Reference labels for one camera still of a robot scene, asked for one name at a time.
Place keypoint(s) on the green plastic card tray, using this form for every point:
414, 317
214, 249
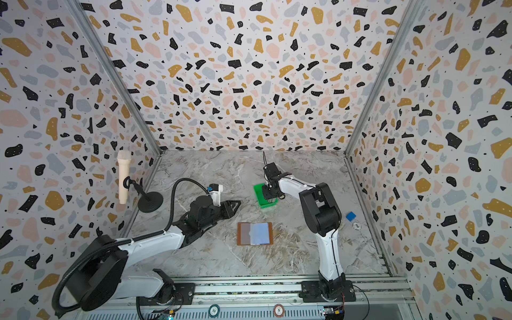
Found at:
263, 203

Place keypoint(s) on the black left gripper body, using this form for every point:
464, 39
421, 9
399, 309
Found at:
216, 218

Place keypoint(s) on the blue cube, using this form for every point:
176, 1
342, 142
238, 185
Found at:
350, 216

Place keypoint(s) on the black microphone stand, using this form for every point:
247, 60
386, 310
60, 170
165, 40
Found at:
148, 202

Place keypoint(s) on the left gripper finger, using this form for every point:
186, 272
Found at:
231, 205
227, 212

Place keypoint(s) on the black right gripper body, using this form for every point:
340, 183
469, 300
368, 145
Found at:
271, 188

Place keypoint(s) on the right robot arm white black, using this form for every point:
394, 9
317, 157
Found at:
323, 218

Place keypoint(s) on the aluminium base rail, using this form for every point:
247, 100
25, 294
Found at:
372, 296

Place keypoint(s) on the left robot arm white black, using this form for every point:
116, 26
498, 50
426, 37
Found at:
99, 275

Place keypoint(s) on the brown leather card holder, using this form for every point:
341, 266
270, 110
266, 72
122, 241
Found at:
254, 234

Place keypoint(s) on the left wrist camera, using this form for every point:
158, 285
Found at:
215, 191

